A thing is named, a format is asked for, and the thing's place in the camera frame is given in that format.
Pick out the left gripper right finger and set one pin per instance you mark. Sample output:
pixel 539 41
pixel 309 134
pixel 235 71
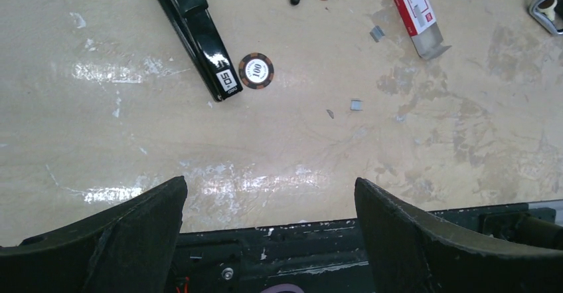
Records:
pixel 412 250

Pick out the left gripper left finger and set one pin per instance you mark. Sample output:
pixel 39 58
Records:
pixel 126 248

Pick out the black stapler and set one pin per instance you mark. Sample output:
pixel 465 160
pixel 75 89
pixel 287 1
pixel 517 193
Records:
pixel 200 38

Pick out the small staple strip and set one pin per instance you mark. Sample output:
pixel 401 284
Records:
pixel 377 34
pixel 356 105

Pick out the brown poker chip front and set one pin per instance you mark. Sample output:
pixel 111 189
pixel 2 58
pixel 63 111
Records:
pixel 256 71

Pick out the red white staple box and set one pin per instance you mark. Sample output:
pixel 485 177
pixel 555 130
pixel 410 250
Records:
pixel 421 24

